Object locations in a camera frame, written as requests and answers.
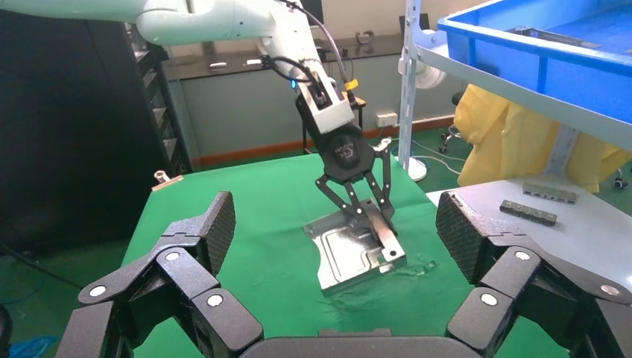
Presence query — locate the grey workbench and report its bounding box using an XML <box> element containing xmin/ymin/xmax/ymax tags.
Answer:
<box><xmin>162</xmin><ymin>33</ymin><xmax>458</xmax><ymax>170</ymax></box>

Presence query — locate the white pedestal fan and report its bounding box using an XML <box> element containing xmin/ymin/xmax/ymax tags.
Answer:
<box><xmin>394</xmin><ymin>29</ymin><xmax>449</xmax><ymax>183</ymax></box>

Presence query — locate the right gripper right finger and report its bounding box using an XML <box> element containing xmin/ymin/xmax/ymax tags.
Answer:
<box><xmin>435</xmin><ymin>191</ymin><xmax>632</xmax><ymax>358</ymax></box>

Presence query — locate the green table cloth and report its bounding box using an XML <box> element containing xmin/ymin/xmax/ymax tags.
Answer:
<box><xmin>121</xmin><ymin>153</ymin><xmax>569</xmax><ymax>358</ymax></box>

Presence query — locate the black office chair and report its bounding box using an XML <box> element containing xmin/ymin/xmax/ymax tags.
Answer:
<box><xmin>437</xmin><ymin>90</ymin><xmax>468</xmax><ymax>154</ymax></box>

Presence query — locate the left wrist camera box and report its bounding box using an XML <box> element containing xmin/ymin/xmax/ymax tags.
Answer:
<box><xmin>294</xmin><ymin>81</ymin><xmax>357</xmax><ymax>136</ymax></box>

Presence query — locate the blue plastic bin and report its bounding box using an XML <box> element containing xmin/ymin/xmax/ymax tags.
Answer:
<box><xmin>437</xmin><ymin>0</ymin><xmax>632</xmax><ymax>125</ymax></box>

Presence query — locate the stamped sheet metal part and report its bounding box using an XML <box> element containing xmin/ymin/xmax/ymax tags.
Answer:
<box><xmin>508</xmin><ymin>25</ymin><xmax>603</xmax><ymax>51</ymax></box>
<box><xmin>302</xmin><ymin>197</ymin><xmax>408</xmax><ymax>298</ymax></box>

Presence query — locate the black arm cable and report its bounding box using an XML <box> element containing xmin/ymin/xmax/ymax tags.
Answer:
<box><xmin>275</xmin><ymin>0</ymin><xmax>358</xmax><ymax>106</ymax></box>

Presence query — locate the black floor cable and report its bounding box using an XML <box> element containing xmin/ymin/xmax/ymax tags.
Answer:
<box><xmin>0</xmin><ymin>241</ymin><xmax>86</xmax><ymax>291</ymax></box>

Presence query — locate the yellow plastic bag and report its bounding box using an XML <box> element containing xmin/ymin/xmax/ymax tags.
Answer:
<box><xmin>452</xmin><ymin>83</ymin><xmax>632</xmax><ymax>195</ymax></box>

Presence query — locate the grey metal shelf rack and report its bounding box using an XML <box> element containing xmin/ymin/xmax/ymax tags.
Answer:
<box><xmin>396</xmin><ymin>0</ymin><xmax>632</xmax><ymax>180</ymax></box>

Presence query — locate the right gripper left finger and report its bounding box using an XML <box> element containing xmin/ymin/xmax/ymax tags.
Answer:
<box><xmin>54</xmin><ymin>191</ymin><xmax>265</xmax><ymax>358</ymax></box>

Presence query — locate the black looped cable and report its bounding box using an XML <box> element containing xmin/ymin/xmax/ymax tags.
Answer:
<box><xmin>261</xmin><ymin>54</ymin><xmax>323</xmax><ymax>95</ymax></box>

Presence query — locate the light grey connector strip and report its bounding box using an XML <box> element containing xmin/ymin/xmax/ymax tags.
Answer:
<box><xmin>522</xmin><ymin>182</ymin><xmax>580</xmax><ymax>206</ymax></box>

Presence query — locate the dark grey connector strip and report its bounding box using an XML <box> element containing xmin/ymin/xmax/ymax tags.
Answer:
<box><xmin>499</xmin><ymin>198</ymin><xmax>560</xmax><ymax>227</ymax></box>

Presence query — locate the white floor cable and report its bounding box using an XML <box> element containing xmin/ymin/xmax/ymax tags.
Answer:
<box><xmin>411</xmin><ymin>140</ymin><xmax>468</xmax><ymax>178</ymax></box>

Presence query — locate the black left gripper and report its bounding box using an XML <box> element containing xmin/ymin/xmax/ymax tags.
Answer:
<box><xmin>311</xmin><ymin>122</ymin><xmax>398</xmax><ymax>238</ymax></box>

